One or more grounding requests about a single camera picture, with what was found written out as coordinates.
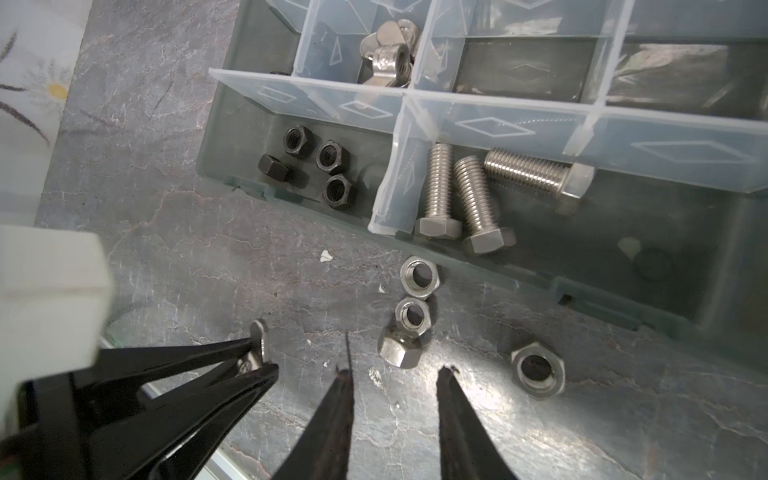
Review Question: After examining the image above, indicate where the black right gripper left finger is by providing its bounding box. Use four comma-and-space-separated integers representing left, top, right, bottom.
272, 333, 354, 479

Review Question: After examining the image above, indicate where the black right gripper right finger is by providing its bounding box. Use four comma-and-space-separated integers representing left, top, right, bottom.
436, 367, 517, 479

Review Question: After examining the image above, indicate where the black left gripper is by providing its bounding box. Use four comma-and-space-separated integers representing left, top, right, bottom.
1, 338, 279, 479

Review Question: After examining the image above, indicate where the silver wing nut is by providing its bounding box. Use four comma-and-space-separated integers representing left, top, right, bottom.
359, 19, 421, 60
360, 43, 412, 87
238, 319, 269, 375

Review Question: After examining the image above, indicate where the black hex nut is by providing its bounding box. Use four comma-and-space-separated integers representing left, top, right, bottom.
283, 125, 314, 159
258, 154, 292, 182
322, 174, 354, 210
315, 140, 349, 176

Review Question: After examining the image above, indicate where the silver hex bolt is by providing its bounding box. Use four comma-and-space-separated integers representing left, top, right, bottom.
483, 148, 596, 199
454, 155, 517, 256
416, 143, 462, 240

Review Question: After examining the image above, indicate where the green transparent compartment box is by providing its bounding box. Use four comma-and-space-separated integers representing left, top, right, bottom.
197, 1, 767, 372

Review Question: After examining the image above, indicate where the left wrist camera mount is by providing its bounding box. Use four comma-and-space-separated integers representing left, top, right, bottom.
1, 225, 115, 418

